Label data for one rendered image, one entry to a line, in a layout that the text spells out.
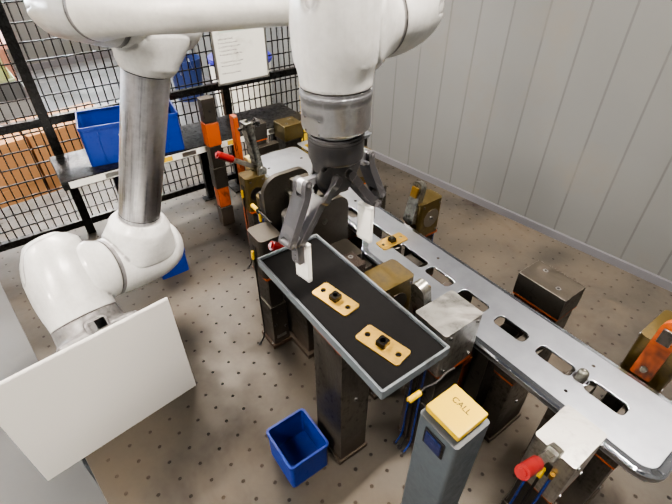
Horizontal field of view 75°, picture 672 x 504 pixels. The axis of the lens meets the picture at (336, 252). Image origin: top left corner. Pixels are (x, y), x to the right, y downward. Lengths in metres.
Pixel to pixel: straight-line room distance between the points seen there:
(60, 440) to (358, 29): 1.01
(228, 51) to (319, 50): 1.37
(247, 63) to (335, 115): 1.39
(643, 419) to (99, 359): 1.04
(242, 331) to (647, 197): 2.24
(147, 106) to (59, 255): 0.40
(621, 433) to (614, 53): 2.11
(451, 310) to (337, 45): 0.52
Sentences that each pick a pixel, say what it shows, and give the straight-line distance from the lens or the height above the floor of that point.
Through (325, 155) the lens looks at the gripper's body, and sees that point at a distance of 0.57.
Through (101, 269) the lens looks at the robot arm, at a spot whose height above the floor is 1.01.
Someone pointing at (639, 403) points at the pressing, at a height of 1.00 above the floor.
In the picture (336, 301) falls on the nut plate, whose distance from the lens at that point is 0.76.
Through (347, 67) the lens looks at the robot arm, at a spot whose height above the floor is 1.56.
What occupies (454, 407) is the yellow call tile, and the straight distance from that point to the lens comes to 0.66.
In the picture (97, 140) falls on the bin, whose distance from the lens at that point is 1.62.
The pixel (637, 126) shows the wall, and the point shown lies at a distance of 2.77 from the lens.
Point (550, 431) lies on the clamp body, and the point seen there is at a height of 1.06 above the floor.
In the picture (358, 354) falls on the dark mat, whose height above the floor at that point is 1.16.
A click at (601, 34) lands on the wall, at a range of 2.75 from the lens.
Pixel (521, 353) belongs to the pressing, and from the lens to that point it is 0.97.
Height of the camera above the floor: 1.70
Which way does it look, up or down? 38 degrees down
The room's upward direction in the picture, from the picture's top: straight up
